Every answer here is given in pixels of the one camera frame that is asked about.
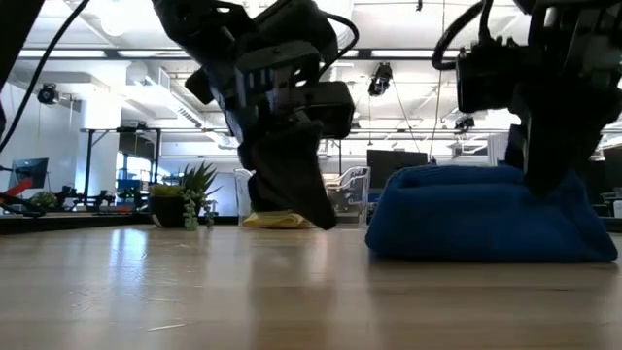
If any large black monitor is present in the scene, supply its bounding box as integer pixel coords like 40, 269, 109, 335
366, 149, 430, 169

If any dark blue microfiber towel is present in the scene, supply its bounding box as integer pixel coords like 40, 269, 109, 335
364, 163, 619, 264

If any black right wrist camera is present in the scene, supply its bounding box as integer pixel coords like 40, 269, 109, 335
455, 41, 529, 114

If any black overhead light bar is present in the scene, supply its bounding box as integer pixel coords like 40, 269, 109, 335
17, 47, 467, 61

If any clear plastic bin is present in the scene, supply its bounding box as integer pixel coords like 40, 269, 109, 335
234, 166, 372, 229

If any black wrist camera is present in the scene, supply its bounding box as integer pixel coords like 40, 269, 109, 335
455, 41, 529, 114
300, 81, 356, 140

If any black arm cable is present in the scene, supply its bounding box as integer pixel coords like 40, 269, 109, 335
0, 0, 92, 153
431, 0, 492, 72

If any tilted background monitor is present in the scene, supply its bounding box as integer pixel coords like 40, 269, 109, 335
8, 157, 50, 192

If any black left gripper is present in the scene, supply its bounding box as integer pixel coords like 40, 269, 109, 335
184, 0, 339, 232

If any yellow microfiber towel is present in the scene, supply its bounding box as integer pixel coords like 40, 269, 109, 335
241, 209, 317, 229

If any black aluminium table frame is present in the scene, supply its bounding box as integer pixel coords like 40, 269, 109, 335
0, 212, 622, 235

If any black background rig frame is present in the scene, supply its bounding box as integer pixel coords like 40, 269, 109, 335
80, 126, 162, 205

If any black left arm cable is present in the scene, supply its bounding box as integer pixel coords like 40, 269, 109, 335
0, 0, 92, 153

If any small background plant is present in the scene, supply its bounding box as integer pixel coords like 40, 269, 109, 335
31, 190, 58, 211

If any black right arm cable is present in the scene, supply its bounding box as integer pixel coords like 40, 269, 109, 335
431, 0, 492, 72

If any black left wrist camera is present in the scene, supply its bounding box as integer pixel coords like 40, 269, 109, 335
300, 81, 356, 140

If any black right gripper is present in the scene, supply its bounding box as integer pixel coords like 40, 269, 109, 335
504, 18, 622, 196

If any potted succulent plant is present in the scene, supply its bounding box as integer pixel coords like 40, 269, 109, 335
148, 161, 224, 232

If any black left camera cable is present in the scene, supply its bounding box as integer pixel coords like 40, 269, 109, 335
318, 12, 361, 79

